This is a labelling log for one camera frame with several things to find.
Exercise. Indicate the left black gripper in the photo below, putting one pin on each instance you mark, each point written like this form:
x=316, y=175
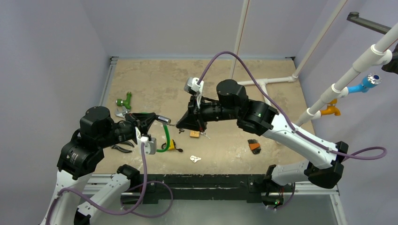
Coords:
x=140, y=120

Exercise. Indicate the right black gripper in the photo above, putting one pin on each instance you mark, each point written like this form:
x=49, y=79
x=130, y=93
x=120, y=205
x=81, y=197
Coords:
x=195, y=112

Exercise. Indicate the large brass padlock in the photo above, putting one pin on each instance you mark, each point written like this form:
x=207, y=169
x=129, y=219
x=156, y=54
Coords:
x=194, y=134

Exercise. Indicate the green cable lock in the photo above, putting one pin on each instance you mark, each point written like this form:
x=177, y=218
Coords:
x=165, y=121

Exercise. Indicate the small yellow padlock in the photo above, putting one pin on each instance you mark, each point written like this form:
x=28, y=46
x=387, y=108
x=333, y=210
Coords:
x=170, y=146

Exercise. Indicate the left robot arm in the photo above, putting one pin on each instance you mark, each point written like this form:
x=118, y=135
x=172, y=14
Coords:
x=80, y=156

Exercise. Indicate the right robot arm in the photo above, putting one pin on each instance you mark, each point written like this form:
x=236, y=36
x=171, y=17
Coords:
x=322, y=165

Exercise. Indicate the orange hex key set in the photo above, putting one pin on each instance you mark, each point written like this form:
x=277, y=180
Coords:
x=254, y=146

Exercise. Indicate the red adjustable wrench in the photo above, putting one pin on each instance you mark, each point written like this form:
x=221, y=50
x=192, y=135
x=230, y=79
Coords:
x=121, y=112

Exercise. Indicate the orange faucet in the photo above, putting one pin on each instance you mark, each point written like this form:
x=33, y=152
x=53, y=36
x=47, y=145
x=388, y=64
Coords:
x=331, y=109

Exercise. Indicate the blue faucet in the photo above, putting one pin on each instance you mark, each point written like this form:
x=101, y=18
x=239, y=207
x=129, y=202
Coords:
x=368, y=82

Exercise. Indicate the black overhead bar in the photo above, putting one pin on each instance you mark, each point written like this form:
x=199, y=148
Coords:
x=355, y=18

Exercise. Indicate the green hose nozzle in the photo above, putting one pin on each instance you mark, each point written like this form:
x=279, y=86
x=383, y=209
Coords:
x=125, y=102

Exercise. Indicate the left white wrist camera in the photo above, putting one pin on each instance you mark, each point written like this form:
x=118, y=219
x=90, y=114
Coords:
x=146, y=142

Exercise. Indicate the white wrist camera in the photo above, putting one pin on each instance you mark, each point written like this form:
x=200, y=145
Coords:
x=191, y=86
x=146, y=142

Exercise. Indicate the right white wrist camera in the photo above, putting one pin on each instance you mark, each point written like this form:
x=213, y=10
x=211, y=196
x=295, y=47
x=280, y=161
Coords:
x=191, y=86

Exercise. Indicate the white pvc pipe frame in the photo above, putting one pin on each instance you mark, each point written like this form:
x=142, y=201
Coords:
x=328, y=58

